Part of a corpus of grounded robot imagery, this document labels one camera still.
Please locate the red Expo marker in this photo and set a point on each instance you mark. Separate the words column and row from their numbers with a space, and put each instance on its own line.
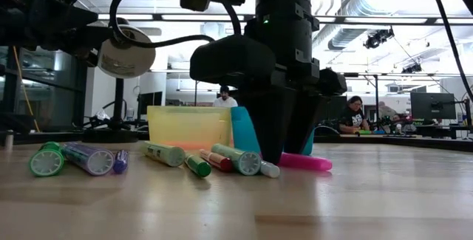
column 221, row 162

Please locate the pink highlighter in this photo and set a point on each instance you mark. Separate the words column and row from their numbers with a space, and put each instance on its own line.
column 306, row 162

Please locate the light purple fat marker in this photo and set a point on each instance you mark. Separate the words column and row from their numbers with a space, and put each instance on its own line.
column 92, row 158

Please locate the yellow plastic bin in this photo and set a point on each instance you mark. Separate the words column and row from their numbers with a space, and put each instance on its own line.
column 188, row 129

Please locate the black ceiling spotlight cluster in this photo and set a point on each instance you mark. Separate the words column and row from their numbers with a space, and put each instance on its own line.
column 377, row 38

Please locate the black desk lamp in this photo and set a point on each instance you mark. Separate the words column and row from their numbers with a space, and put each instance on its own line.
column 125, row 59

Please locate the black background rig frame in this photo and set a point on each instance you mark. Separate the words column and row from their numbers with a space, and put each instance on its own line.
column 362, row 74

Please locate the dark purple pen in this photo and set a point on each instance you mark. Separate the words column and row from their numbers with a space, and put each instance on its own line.
column 120, row 161

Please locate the silver ventilation duct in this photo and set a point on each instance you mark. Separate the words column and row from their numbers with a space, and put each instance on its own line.
column 343, row 37

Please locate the colourful blocks row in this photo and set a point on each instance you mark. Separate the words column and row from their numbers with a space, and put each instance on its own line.
column 369, row 132

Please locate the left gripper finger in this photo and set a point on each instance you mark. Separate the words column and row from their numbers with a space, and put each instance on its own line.
column 81, row 16
column 92, row 37

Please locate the teal fat marker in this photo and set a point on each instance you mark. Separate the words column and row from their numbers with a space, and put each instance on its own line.
column 247, row 162

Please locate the green Expo marker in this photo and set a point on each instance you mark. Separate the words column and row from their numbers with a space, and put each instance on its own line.
column 199, row 166

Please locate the person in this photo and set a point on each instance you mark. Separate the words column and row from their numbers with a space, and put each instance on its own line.
column 386, row 110
column 354, row 116
column 225, row 101

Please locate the green fat marker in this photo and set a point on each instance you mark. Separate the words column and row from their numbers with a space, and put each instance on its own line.
column 47, row 162

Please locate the small black computer monitor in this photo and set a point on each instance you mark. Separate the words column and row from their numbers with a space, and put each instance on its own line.
column 149, row 101

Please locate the yellow-green fat marker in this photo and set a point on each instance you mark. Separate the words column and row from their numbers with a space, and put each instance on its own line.
column 168, row 155

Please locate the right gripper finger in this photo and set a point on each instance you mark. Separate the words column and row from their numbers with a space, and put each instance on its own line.
column 269, row 122
column 306, row 122

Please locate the blue plastic bin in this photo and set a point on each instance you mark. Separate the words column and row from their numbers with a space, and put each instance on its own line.
column 244, row 133

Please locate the clear plastic bag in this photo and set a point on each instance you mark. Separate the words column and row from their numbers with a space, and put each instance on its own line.
column 102, row 115

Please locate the large black computer monitor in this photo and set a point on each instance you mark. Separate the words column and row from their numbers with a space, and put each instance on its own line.
column 432, row 106

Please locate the small grey cylinder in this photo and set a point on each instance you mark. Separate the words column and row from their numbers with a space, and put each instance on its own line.
column 9, row 140

